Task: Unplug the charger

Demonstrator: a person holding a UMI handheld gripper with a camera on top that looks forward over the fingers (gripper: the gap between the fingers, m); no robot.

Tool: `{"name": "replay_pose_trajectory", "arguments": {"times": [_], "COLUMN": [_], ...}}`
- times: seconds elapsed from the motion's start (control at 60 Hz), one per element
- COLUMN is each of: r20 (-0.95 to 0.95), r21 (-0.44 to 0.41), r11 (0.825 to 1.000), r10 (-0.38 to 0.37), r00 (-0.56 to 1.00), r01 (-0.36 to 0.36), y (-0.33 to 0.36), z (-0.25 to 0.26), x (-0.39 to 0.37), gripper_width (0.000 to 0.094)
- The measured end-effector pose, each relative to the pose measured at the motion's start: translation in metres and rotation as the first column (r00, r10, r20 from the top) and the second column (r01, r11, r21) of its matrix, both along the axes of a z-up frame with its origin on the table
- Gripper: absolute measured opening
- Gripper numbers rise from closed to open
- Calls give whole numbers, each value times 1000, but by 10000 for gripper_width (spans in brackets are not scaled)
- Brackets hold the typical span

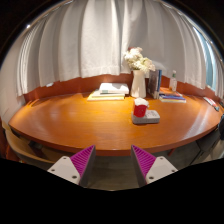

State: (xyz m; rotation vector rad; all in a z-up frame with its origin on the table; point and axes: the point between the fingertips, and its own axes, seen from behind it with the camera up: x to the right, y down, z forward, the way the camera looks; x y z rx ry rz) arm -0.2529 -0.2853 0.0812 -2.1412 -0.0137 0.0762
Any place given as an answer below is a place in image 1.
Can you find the orange flat book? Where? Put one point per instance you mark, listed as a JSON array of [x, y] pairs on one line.
[[168, 91]]

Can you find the red and white booklet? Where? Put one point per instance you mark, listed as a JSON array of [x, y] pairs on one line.
[[210, 102]]

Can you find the blue standing book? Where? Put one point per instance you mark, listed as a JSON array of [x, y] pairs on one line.
[[159, 81]]

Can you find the thin pale book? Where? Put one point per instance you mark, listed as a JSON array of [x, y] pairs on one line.
[[100, 94]]

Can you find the yellow flat book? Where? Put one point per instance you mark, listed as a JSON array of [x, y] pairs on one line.
[[105, 98]]

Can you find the window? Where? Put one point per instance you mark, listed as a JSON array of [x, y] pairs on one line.
[[209, 63]]

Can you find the white and pink flowers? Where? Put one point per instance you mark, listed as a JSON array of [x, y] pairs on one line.
[[138, 60]]

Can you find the dark grey standing book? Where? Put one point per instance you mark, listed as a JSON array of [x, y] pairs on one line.
[[152, 83]]

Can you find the grey white power strip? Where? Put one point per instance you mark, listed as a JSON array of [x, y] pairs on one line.
[[152, 116]]

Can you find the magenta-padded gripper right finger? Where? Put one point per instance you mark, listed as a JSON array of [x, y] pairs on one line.
[[158, 168]]

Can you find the small dark object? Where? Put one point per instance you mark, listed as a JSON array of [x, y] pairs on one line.
[[216, 108]]

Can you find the dark chair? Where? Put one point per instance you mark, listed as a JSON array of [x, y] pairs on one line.
[[210, 140]]

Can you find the blue flat book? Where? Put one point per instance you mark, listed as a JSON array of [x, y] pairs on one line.
[[171, 97]]

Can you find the white curtain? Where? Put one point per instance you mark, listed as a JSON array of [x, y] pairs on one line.
[[83, 43]]

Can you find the red and white charger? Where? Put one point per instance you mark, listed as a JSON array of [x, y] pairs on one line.
[[140, 110]]

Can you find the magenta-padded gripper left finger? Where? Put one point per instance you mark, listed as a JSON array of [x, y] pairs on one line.
[[66, 168]]

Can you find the clear plastic water bottle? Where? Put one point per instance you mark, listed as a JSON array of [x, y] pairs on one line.
[[173, 83]]

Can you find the white large flat book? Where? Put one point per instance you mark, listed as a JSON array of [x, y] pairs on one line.
[[172, 100]]

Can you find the wooden chair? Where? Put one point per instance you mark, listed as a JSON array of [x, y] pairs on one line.
[[23, 150]]

